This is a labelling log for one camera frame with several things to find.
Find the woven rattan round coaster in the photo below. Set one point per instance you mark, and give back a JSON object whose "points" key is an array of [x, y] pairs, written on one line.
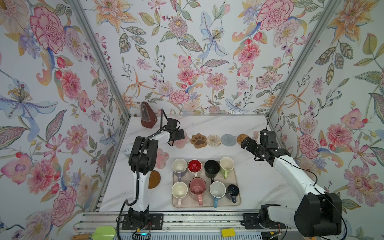
{"points": [[241, 138]]}

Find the blue mug white inside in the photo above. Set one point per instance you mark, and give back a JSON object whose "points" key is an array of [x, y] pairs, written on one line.
{"points": [[217, 190]]}

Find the red mug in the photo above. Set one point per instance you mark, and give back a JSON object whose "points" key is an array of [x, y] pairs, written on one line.
{"points": [[194, 167]]}

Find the beige serving tray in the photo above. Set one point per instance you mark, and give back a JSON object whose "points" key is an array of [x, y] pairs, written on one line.
{"points": [[208, 201]]}

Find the brown wooden metronome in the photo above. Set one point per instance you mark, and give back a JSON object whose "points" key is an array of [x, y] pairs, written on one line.
{"points": [[148, 116]]}

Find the brown round cork coaster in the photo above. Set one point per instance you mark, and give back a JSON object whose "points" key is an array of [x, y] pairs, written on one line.
{"points": [[154, 180]]}

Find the green spatula wooden handle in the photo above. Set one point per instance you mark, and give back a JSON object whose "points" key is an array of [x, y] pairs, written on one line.
{"points": [[101, 233]]}

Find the grey-blue woven round coaster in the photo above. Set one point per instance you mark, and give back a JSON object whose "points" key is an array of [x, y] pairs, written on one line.
{"points": [[228, 140]]}

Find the white multicolour zigzag coaster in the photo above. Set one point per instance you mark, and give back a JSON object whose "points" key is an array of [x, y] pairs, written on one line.
{"points": [[214, 141]]}

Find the pink flower coaster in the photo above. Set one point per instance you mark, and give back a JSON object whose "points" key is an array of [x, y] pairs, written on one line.
{"points": [[256, 136], [181, 143], [161, 159]]}

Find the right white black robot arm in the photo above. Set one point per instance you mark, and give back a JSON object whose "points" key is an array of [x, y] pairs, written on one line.
{"points": [[319, 213]]}

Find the purple mug white inside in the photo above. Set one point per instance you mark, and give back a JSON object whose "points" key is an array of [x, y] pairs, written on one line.
{"points": [[180, 168]]}

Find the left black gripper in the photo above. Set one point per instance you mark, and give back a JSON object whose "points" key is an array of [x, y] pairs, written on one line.
{"points": [[178, 134]]}

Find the brown paw print coaster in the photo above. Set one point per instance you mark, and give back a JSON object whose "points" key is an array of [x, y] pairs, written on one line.
{"points": [[199, 141]]}

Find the cream mug pink handle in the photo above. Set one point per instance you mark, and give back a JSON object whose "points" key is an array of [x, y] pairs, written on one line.
{"points": [[179, 191]]}

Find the small tin can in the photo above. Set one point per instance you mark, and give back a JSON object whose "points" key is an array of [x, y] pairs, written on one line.
{"points": [[127, 150]]}

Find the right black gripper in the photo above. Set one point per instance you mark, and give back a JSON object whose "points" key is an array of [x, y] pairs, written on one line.
{"points": [[249, 148]]}

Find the small dark navy mug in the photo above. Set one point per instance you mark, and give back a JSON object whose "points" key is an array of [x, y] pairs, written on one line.
{"points": [[232, 193]]}

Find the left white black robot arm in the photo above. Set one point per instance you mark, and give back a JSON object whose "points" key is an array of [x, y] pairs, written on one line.
{"points": [[142, 161]]}

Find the light green mug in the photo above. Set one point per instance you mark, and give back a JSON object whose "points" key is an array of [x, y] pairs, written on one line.
{"points": [[226, 166]]}

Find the black mug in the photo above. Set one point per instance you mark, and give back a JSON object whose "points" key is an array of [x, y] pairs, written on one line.
{"points": [[212, 168]]}

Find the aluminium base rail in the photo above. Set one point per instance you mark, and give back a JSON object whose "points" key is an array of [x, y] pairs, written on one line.
{"points": [[208, 225]]}

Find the yellow sticky label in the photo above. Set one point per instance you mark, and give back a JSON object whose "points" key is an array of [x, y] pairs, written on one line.
{"points": [[226, 233]]}

